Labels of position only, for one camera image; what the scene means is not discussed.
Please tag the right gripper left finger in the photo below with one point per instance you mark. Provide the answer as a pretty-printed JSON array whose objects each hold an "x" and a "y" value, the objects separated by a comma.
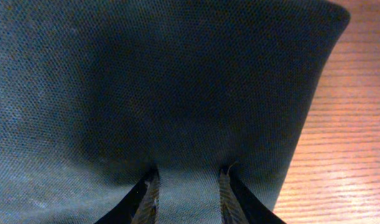
[{"x": 140, "y": 205}]

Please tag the black t-shirt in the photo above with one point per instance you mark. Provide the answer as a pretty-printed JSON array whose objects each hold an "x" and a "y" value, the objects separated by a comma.
[{"x": 93, "y": 94}]

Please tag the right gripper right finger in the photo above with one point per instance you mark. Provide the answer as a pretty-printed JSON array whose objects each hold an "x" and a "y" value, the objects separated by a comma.
[{"x": 239, "y": 205}]

